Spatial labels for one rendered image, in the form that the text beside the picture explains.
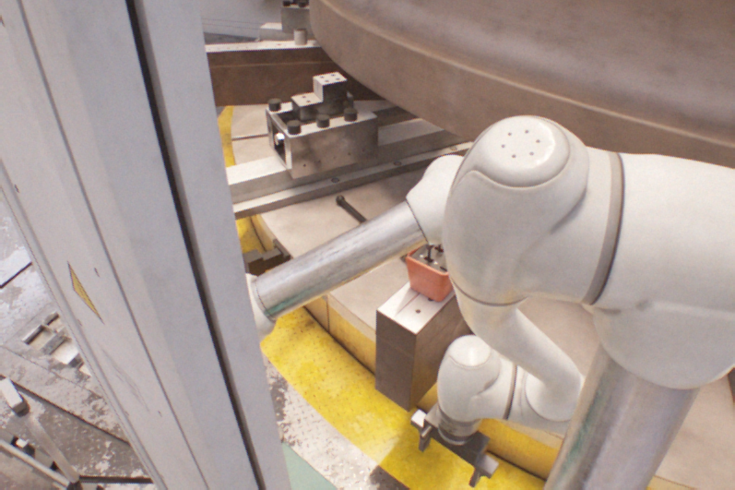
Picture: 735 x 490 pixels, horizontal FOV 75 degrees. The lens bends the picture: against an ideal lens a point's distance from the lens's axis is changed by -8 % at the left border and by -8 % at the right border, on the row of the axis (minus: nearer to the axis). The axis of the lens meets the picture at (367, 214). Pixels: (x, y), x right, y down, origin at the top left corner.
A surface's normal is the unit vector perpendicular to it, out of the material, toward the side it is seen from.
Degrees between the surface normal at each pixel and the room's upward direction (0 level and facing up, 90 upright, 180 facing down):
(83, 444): 0
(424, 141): 71
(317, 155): 90
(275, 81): 90
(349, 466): 0
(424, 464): 0
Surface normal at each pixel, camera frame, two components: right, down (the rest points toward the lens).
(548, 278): -0.39, 0.76
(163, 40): 0.76, 0.39
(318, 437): 0.00, -0.81
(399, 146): 0.43, 0.25
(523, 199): -0.30, 0.44
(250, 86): 0.08, 0.59
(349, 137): 0.45, 0.53
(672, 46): -0.55, 0.50
